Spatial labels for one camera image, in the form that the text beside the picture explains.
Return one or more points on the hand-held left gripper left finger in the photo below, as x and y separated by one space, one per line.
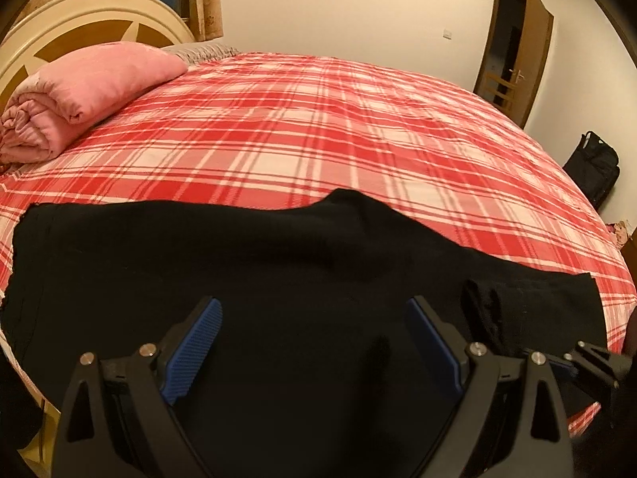
194 343

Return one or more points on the wooden lattice gate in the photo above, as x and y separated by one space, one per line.
501 90

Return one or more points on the pile of clothes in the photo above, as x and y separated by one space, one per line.
619 234

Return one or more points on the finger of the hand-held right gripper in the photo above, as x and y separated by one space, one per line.
597 364

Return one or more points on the beige floral curtain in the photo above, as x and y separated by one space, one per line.
209 0

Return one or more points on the grey striped pillow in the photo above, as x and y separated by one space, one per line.
204 52

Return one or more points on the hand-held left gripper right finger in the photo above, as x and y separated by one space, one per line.
433 346

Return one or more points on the cream and brown headboard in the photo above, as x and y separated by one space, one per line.
84 20

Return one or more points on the black pants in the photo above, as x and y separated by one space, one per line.
278 259

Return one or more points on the pink folded quilt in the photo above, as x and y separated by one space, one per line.
89 84

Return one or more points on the brown door frame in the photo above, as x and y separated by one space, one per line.
490 25

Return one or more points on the brown wooden door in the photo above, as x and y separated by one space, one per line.
536 55

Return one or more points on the black bag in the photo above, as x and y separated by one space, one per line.
592 169

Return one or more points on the red plaid bed sheet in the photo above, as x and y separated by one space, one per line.
323 124

